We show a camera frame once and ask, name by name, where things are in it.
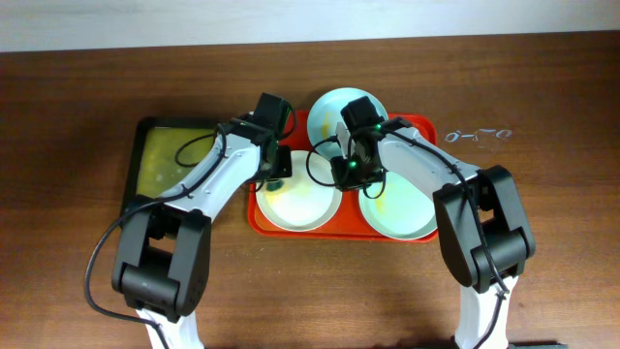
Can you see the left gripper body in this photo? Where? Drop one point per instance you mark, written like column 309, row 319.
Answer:
column 277, row 170

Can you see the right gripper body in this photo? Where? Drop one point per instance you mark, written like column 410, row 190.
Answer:
column 354, row 174

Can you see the yellow green sponge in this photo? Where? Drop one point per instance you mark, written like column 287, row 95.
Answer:
column 274, row 185

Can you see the white plate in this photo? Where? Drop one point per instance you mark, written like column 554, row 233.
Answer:
column 298, row 203

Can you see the light blue plate top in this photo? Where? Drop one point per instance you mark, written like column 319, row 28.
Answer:
column 325, row 115

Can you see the light green plate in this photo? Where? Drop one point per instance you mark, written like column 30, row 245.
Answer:
column 401, row 212

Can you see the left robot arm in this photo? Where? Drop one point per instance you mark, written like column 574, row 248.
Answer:
column 162, row 261

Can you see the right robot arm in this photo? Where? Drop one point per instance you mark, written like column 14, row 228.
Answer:
column 485, row 237

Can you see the black tray with soapy water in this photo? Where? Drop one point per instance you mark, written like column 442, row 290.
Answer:
column 152, row 167

